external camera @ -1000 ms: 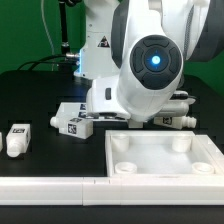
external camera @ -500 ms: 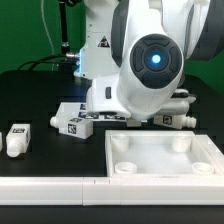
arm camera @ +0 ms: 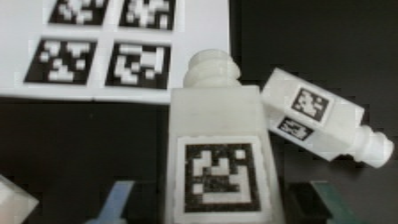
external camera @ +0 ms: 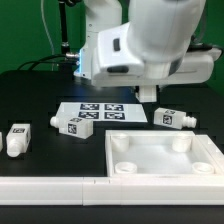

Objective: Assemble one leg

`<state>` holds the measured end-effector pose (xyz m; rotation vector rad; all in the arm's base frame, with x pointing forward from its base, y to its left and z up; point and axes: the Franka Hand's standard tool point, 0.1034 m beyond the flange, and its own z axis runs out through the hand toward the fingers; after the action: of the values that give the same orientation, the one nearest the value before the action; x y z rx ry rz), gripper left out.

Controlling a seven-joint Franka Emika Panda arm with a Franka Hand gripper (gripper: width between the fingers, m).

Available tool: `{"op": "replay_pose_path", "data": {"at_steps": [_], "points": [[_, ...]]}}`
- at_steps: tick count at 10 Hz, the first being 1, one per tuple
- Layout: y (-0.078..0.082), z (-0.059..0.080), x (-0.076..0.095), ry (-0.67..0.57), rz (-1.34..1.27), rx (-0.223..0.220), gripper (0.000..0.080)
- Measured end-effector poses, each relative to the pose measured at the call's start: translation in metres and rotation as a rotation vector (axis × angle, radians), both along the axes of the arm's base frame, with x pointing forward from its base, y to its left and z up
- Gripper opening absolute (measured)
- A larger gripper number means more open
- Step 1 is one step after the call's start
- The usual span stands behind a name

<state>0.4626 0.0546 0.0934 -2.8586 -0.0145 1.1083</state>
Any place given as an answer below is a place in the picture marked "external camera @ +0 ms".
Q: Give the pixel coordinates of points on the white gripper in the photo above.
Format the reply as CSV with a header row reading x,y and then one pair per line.
x,y
146,94

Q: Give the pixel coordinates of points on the white square table top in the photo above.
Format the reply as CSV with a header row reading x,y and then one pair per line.
x,y
163,153

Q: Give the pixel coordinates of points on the white front fence rail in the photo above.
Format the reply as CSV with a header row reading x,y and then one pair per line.
x,y
111,191

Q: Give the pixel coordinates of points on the black pole with clamp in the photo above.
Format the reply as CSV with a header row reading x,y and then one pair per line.
x,y
65,47

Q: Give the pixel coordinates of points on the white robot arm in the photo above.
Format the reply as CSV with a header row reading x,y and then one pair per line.
x,y
151,49

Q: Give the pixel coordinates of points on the white sheet with markers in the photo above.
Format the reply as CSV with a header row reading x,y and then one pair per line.
x,y
103,111

